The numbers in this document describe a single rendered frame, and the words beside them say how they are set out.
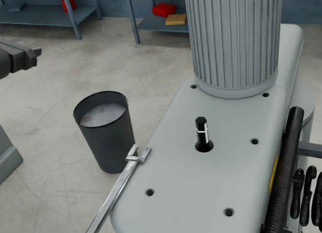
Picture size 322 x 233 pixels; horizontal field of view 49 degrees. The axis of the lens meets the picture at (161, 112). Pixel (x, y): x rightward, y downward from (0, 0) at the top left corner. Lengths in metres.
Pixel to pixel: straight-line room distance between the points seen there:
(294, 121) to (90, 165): 2.75
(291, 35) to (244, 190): 0.79
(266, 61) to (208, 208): 0.35
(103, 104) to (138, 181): 2.62
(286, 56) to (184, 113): 0.52
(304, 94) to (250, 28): 0.68
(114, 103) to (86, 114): 0.27
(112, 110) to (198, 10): 2.48
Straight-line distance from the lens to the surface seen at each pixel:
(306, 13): 5.17
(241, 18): 0.72
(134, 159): 0.70
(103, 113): 3.15
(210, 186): 0.64
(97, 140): 2.97
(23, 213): 3.39
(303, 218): 1.14
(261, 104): 0.80
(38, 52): 1.03
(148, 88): 4.18
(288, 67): 1.18
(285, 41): 1.29
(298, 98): 1.36
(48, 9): 6.56
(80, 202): 3.22
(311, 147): 1.07
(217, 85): 0.81
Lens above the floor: 2.40
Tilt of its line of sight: 39 degrees down
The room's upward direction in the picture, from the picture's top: 12 degrees counter-clockwise
